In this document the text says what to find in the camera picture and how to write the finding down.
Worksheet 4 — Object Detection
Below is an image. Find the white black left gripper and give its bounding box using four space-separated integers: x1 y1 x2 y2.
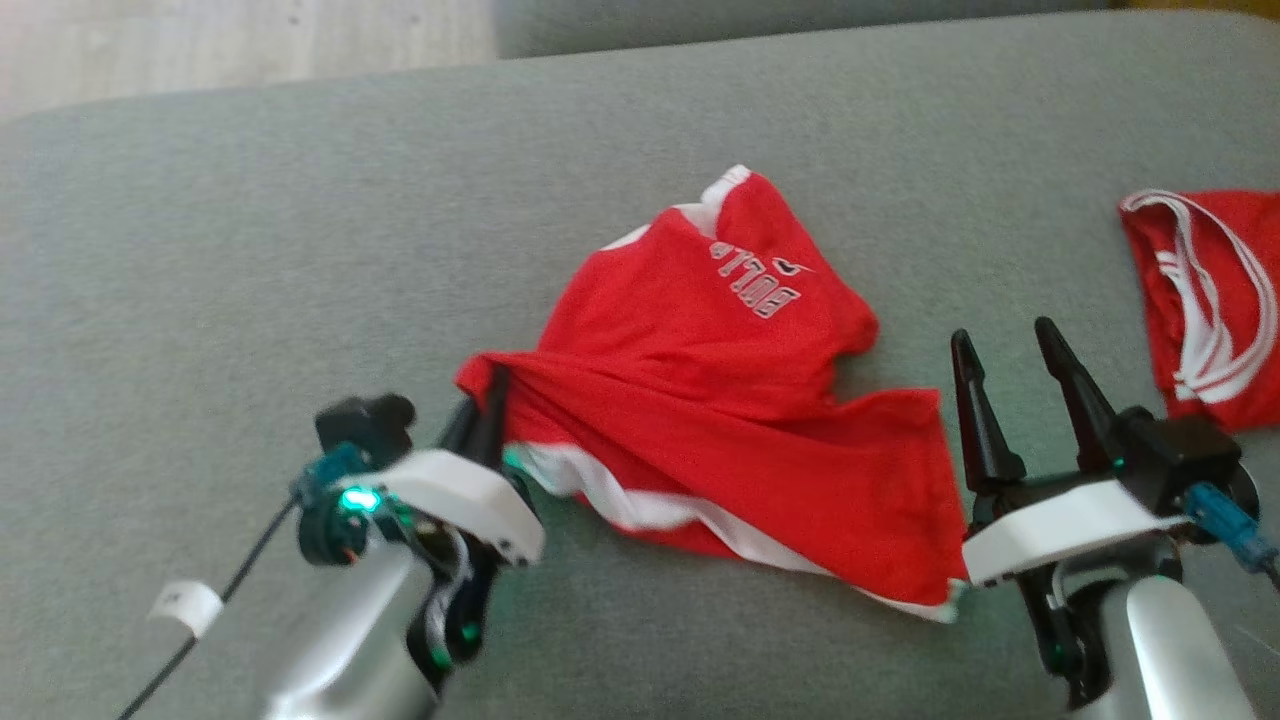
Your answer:
297 364 547 692

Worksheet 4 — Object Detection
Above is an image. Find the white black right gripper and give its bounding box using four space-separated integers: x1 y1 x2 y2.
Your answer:
949 316 1192 707

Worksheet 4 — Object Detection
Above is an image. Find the red mesh shorts white hem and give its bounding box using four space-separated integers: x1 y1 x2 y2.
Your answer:
454 164 972 624

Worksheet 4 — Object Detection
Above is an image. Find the red jersey with white sleeves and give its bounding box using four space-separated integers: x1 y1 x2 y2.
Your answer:
1117 188 1280 434

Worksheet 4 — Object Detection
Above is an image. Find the grey sofa seat cushion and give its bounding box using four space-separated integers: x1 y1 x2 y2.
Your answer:
0 8 1280 720

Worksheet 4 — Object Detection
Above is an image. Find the mustard yellow panel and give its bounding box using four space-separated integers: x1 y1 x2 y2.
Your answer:
1112 0 1280 19

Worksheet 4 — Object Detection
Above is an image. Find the grey sofa back cushion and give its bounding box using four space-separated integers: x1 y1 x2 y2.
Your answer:
494 0 1113 59

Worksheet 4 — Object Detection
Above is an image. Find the blue left cable connector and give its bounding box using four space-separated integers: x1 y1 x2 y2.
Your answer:
289 442 373 508

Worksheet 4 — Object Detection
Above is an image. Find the blue cable connector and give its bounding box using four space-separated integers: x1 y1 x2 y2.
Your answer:
1184 482 1280 575
289 442 373 508

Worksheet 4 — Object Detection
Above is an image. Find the blue right cable connector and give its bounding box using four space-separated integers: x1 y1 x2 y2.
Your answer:
1184 482 1280 575

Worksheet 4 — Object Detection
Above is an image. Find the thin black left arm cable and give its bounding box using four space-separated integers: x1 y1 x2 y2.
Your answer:
118 498 303 720

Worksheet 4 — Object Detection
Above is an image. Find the white cable label tag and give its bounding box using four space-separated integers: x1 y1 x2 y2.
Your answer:
147 579 224 639

